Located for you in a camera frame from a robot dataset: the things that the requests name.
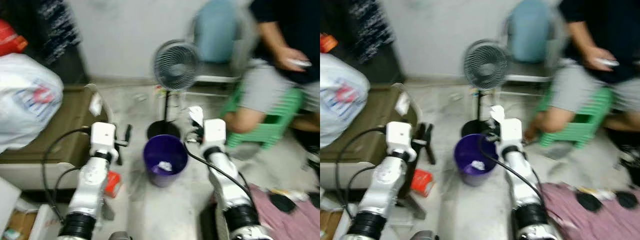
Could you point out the silver robot left leg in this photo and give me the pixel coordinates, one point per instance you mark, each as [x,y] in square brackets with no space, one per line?
[422,235]
[119,236]

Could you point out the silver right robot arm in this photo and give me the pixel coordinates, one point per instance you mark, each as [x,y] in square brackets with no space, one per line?
[522,185]
[225,185]

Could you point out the grey desk fan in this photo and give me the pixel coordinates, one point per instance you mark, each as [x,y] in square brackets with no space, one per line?
[485,65]
[175,65]

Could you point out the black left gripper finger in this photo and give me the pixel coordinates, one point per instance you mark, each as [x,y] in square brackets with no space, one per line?
[128,135]
[428,134]

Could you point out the purple waste bin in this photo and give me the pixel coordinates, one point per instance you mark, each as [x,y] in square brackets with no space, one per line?
[165,150]
[465,150]

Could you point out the dark patterned hanging garment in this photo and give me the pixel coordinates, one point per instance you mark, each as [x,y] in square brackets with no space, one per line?
[370,25]
[55,25]

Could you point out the white tissue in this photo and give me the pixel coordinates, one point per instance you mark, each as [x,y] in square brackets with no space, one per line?
[497,114]
[196,115]
[478,165]
[164,166]

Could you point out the brown storage bench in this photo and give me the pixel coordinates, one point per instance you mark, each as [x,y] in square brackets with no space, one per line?
[70,125]
[380,120]

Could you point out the cardboard box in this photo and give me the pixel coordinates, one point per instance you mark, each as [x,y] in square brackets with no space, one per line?
[15,222]
[327,225]

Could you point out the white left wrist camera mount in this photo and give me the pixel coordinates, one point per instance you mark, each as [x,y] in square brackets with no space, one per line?
[102,137]
[399,137]

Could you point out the white printed plastic bag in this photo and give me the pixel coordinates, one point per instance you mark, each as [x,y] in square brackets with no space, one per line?
[25,105]
[340,100]

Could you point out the person in dark shirt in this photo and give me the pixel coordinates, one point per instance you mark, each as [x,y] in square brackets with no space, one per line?
[295,25]
[610,30]

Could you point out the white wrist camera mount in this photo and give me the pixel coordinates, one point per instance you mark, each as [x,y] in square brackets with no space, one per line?
[511,132]
[102,137]
[216,132]
[399,137]

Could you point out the white phone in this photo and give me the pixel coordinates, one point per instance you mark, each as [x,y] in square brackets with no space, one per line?
[300,63]
[606,62]

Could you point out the orange red carton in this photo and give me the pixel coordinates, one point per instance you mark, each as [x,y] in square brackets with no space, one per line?
[422,182]
[114,184]

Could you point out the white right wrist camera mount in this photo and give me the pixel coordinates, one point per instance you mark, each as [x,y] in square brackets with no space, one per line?
[216,132]
[511,132]

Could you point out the mauve cartoon print blanket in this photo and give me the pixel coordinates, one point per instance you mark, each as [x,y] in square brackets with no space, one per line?
[290,220]
[590,222]

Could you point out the blue plastic chair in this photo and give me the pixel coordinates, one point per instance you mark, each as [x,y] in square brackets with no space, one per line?
[530,30]
[215,30]

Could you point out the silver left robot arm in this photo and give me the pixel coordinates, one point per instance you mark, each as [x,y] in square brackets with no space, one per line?
[382,185]
[90,185]

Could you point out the red container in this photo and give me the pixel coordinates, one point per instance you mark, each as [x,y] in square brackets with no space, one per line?
[327,42]
[10,40]

